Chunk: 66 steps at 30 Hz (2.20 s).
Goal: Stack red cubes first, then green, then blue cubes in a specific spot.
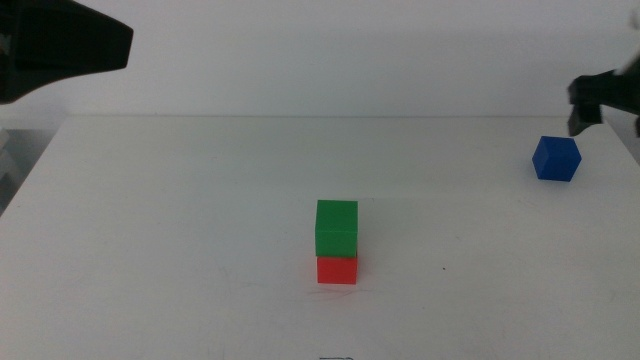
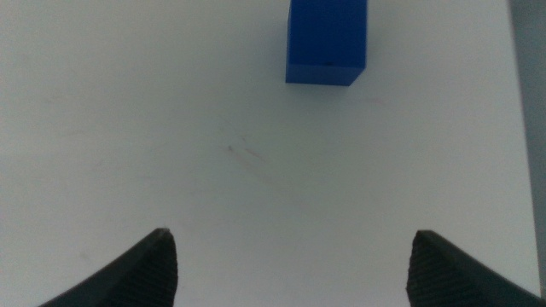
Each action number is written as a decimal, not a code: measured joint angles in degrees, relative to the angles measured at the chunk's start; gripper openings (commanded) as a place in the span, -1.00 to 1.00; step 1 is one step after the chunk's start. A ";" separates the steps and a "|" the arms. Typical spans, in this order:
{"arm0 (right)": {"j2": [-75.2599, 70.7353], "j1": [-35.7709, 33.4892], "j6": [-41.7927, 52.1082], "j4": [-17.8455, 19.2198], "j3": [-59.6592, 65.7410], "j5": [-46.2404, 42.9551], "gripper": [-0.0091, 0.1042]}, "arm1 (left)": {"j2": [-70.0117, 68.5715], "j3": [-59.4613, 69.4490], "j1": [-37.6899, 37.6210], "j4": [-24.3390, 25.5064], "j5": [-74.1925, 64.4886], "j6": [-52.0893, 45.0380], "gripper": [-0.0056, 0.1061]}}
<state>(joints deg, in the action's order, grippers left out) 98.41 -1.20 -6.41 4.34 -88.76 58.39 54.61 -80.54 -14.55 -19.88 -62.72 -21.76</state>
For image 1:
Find blue cube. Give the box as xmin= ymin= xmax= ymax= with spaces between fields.
xmin=531 ymin=135 xmax=583 ymax=183

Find green cube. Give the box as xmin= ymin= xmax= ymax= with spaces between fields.
xmin=314 ymin=199 xmax=359 ymax=259

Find red cube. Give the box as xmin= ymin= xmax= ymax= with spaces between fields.
xmin=316 ymin=255 xmax=359 ymax=286

